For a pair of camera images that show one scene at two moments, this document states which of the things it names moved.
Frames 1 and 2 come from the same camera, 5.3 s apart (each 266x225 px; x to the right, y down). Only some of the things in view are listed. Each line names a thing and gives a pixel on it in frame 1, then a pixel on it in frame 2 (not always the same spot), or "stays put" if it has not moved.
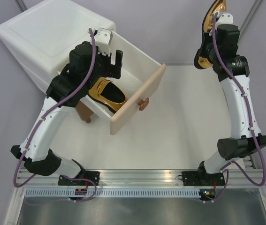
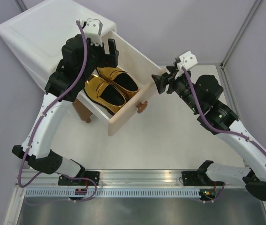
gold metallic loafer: [108, 93] stays put
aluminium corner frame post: [247, 21] stays put
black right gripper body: [209, 48] -> [181, 86]
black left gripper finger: [115, 70] -> [111, 58]
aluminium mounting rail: [141, 178] stays put
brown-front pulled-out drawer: [84, 112] stays put
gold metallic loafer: [219, 5] -> [120, 78]
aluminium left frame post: [20, 5] stays put
